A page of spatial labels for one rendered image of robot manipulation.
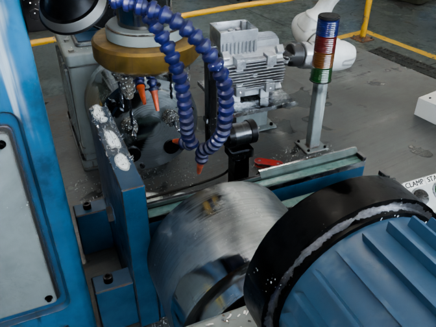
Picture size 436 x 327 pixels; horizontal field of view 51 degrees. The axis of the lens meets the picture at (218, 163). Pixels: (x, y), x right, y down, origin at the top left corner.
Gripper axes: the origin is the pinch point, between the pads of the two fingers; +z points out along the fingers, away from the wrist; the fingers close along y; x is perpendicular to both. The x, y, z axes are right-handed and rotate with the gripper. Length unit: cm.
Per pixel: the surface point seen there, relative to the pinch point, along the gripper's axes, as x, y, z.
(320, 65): -5.5, 23.4, -13.4
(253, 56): -1.7, 6.2, -0.7
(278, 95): 11.7, 6.2, -12.2
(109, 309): 25, 69, 51
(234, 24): -8.0, -4.6, 2.4
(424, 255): -27, 113, 37
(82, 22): -33, 84, 57
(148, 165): 17, 33, 37
